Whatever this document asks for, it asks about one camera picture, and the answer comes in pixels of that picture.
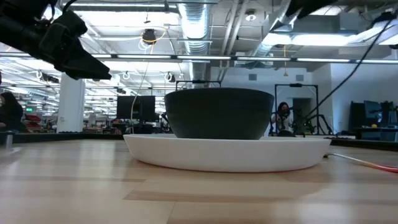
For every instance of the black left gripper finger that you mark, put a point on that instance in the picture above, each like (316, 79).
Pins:
(84, 67)

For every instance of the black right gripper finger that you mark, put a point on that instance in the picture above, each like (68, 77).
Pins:
(306, 7)

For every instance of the black bowl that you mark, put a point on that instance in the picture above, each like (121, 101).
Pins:
(217, 113)

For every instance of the black background robot arm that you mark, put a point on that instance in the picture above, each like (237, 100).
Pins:
(320, 123)

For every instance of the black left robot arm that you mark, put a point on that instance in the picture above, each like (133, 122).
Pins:
(18, 28)

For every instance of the white building pillar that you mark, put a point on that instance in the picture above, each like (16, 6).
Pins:
(71, 105)

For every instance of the black background monitor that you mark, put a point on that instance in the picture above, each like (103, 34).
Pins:
(133, 107)

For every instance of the black ceiling device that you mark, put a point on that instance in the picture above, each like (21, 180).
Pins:
(149, 35)

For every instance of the seated person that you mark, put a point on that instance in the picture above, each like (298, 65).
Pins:
(12, 115)

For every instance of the standing person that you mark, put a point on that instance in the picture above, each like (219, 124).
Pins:
(283, 118)

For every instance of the long white light bar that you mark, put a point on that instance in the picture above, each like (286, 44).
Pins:
(202, 57)

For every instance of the background desk with monitors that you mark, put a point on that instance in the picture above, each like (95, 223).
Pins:
(373, 112)

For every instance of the white round plate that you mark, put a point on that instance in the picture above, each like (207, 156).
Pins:
(227, 155)

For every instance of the silver slanted ventilation duct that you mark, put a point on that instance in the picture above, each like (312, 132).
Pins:
(273, 34)

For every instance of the black aluminium table frame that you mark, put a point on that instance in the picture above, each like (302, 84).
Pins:
(62, 137)

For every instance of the tall black rig frame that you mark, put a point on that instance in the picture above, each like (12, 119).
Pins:
(295, 85)

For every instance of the small metal post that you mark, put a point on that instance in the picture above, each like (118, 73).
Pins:
(9, 140)

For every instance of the silver vertical ventilation duct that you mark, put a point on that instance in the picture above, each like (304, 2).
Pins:
(195, 28)

